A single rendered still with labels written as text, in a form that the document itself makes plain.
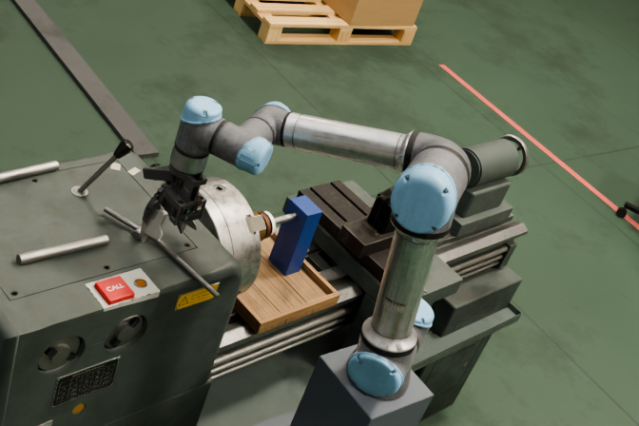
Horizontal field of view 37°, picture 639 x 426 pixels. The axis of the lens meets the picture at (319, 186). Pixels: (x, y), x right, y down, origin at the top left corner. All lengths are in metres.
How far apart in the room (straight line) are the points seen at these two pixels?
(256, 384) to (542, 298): 2.20
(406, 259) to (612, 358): 2.94
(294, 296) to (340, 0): 3.91
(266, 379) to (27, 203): 1.08
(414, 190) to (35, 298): 0.76
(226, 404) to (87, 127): 2.26
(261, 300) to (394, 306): 0.81
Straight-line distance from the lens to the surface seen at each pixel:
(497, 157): 3.25
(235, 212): 2.35
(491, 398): 4.10
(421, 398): 2.26
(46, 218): 2.14
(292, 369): 3.00
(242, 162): 1.89
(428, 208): 1.75
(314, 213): 2.64
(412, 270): 1.85
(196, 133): 1.91
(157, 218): 2.06
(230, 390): 2.87
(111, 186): 2.27
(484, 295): 3.40
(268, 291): 2.69
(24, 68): 5.15
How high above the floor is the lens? 2.58
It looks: 32 degrees down
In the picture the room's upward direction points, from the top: 21 degrees clockwise
